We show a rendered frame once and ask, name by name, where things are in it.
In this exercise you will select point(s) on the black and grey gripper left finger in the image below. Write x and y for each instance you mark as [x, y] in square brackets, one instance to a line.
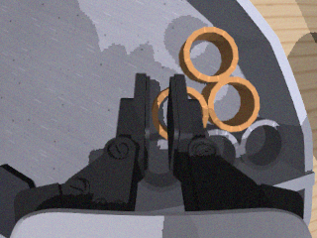
[106, 183]

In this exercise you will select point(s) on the grey metal bushing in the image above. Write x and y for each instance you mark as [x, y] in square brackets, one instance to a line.
[232, 151]
[272, 150]
[159, 182]

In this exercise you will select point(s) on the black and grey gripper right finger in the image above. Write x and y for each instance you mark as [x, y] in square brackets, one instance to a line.
[197, 163]

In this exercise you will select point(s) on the bronze bushing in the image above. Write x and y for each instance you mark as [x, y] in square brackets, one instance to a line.
[163, 94]
[249, 108]
[226, 46]

